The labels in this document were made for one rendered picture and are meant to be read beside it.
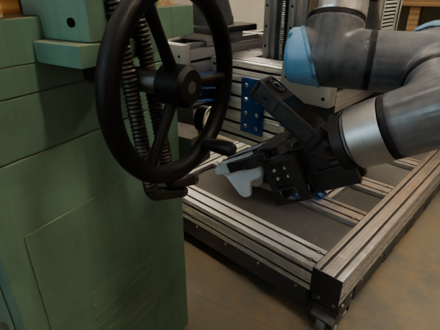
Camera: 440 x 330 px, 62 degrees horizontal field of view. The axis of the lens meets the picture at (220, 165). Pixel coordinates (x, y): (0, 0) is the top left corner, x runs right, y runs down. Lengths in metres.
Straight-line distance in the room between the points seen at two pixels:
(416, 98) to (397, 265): 1.19
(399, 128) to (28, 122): 0.48
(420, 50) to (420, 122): 0.11
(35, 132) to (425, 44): 0.53
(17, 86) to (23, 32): 0.07
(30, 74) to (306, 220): 0.99
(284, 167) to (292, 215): 0.85
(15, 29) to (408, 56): 0.49
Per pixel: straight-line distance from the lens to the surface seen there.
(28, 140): 0.61
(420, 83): 0.43
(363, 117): 0.43
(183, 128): 0.92
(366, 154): 0.43
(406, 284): 1.49
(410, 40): 0.50
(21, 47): 0.59
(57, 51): 0.55
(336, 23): 0.50
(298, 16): 1.19
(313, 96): 0.89
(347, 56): 0.49
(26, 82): 0.59
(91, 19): 0.53
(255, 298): 1.30
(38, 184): 0.63
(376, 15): 1.02
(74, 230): 0.71
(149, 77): 0.55
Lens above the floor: 0.94
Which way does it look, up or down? 26 degrees down
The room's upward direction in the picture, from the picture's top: straight up
